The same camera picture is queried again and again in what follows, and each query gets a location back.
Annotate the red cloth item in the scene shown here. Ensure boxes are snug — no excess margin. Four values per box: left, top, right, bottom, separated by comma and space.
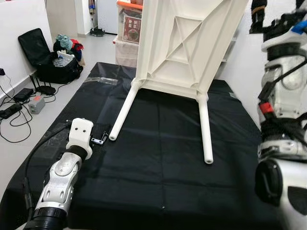
71, 39, 83, 51

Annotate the beige cloth covered stand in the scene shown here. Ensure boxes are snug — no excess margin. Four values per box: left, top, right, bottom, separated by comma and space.
114, 38, 140, 68

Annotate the orange lidded storage box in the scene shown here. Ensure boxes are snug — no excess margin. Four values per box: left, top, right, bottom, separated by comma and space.
117, 0, 144, 44

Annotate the black tablecloth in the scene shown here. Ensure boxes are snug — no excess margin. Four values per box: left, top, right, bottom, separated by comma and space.
0, 61, 283, 230

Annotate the black antenna router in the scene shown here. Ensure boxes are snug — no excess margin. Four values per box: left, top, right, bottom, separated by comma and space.
36, 72, 56, 95

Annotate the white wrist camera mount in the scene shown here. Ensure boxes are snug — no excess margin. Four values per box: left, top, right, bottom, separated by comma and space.
261, 19, 307, 51
66, 119, 94, 159

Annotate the black power adapter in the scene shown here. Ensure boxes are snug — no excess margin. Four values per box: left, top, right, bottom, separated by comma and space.
13, 88, 34, 102
0, 104, 22, 119

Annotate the grey power box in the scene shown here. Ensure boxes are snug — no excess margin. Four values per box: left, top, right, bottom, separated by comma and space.
28, 96, 45, 114

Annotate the clear tape cross patch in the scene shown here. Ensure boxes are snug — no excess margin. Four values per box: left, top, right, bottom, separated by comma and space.
34, 129, 68, 159

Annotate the black floor cable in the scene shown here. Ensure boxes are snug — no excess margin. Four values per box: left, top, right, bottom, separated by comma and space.
0, 77, 63, 144

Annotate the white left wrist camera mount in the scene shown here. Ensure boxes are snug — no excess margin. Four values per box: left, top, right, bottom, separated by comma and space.
66, 119, 94, 159

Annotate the clear plastic bag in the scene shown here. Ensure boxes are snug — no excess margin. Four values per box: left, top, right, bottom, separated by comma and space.
53, 50, 75, 68

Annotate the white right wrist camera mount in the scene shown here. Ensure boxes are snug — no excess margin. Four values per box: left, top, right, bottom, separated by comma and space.
261, 19, 307, 51

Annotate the clear tape strip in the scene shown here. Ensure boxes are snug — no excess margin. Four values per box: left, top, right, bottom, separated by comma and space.
84, 77, 118, 86

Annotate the black floor stand base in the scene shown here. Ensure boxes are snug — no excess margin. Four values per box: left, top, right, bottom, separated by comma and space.
90, 28, 106, 37

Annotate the white plastic children table top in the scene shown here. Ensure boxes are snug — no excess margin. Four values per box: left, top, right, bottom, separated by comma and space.
136, 0, 250, 99

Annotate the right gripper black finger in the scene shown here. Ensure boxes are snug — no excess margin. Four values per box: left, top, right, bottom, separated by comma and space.
249, 0, 267, 34

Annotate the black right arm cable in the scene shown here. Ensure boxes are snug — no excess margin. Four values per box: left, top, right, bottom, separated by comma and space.
258, 55, 307, 104

